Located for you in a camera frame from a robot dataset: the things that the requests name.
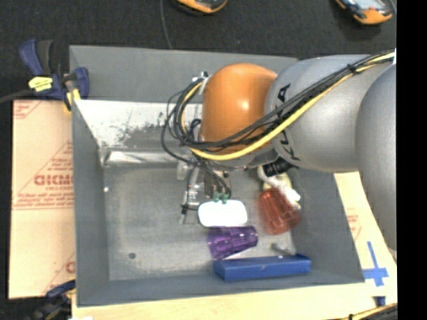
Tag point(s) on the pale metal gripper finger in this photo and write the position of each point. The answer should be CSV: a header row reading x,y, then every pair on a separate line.
x,y
185,171
191,199

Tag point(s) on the white oval soap bar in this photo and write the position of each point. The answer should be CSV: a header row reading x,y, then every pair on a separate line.
x,y
223,214

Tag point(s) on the grey metal bin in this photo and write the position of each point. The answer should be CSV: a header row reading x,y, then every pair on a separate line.
x,y
146,232

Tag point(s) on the clear purple plastic cup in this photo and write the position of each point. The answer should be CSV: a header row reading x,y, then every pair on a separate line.
x,y
231,240

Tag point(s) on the clear red plastic cup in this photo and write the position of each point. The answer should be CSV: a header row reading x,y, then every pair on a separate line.
x,y
279,213

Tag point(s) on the small grey metal piece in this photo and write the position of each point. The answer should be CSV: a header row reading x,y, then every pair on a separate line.
x,y
282,249

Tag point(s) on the blue flat block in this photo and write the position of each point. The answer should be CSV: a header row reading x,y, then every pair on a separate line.
x,y
262,268

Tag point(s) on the brown cardboard board red print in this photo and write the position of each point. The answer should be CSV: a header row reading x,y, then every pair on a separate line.
x,y
40,178

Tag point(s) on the black cylinder on white bracket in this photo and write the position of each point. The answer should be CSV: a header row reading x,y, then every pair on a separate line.
x,y
279,178

